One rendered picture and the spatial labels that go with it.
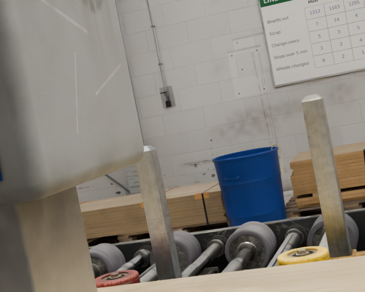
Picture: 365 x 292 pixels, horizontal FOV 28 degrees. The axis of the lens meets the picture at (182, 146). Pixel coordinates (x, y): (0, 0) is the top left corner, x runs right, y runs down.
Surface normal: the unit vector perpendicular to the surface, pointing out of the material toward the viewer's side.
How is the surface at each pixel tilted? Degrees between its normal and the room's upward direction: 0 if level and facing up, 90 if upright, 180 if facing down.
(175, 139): 90
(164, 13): 90
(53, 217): 90
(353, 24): 90
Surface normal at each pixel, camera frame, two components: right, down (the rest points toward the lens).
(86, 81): 0.94, -0.17
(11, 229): -0.29, 0.11
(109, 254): 0.66, -0.70
